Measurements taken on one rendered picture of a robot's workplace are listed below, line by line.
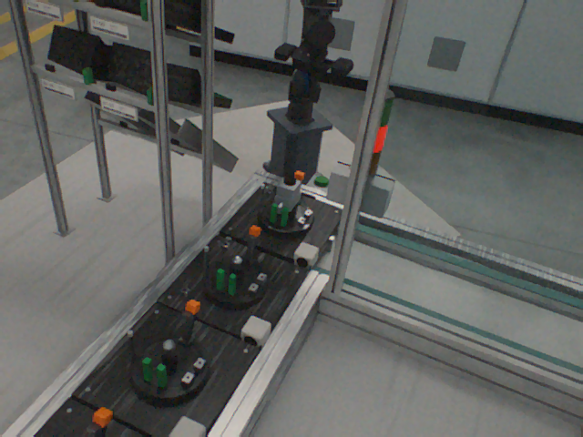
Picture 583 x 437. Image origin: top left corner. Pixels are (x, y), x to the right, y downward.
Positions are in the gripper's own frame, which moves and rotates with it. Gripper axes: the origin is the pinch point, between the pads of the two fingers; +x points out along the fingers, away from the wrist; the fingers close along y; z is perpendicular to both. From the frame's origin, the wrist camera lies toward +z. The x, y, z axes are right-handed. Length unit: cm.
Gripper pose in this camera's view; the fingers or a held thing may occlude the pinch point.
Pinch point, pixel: (311, 79)
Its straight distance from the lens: 137.0
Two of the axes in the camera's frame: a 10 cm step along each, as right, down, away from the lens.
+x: -1.0, 7.9, 6.1
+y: 9.1, 3.2, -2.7
